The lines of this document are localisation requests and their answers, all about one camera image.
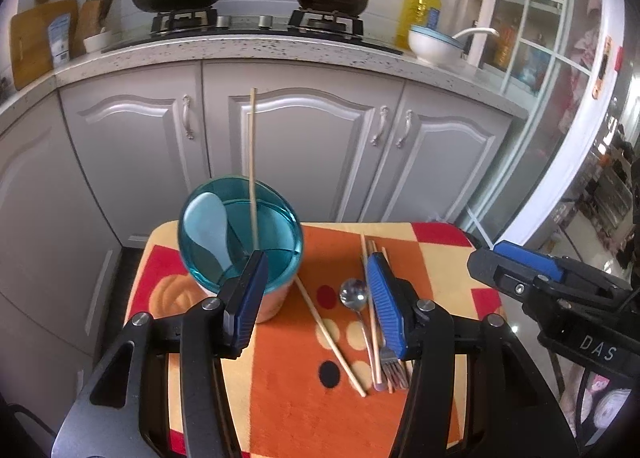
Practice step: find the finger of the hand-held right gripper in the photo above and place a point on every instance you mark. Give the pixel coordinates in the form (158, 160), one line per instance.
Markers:
(500, 273)
(530, 260)

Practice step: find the white ladle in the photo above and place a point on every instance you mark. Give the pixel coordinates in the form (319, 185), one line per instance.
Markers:
(475, 31)

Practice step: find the yellow oil bottle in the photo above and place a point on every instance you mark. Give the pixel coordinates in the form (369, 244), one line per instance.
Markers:
(417, 13)

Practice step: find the narrow grey cabinet door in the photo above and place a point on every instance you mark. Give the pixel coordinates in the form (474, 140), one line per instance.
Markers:
(135, 148)

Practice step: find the teal translucent cup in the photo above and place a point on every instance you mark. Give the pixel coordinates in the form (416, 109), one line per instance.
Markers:
(277, 220)

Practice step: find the wide grey cabinet door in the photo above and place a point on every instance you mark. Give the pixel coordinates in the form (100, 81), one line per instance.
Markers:
(300, 148)

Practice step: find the grey side cabinet door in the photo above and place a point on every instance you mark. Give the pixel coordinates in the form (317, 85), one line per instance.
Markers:
(40, 213)

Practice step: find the small white bowl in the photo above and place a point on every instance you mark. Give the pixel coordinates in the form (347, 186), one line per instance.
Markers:
(97, 42)

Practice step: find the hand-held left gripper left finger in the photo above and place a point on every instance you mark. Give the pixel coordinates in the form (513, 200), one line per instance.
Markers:
(252, 298)

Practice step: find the wooden cutting board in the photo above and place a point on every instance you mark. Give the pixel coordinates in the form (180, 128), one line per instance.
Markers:
(30, 43)

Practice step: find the wooden knife block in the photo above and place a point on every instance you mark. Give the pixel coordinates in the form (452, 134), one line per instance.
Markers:
(90, 18)

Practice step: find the silver stove knob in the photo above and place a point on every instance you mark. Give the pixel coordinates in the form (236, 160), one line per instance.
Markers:
(265, 21)
(222, 21)

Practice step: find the black gas stove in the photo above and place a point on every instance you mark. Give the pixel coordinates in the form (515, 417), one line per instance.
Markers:
(250, 35)

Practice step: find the light blue plastic spoon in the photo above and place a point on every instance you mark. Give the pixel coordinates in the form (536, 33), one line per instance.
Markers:
(202, 223)

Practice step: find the white blue packet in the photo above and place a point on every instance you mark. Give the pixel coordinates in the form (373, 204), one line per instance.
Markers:
(59, 40)

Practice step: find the orange patterned mat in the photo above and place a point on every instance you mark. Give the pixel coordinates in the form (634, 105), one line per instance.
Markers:
(290, 378)

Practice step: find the pink white round object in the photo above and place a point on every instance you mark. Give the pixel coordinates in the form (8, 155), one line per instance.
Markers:
(607, 408)

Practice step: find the white bowl blue rim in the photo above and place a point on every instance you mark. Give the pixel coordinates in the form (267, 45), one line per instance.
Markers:
(432, 50)

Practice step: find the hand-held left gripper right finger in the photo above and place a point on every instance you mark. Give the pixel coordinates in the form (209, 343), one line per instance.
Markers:
(385, 303)

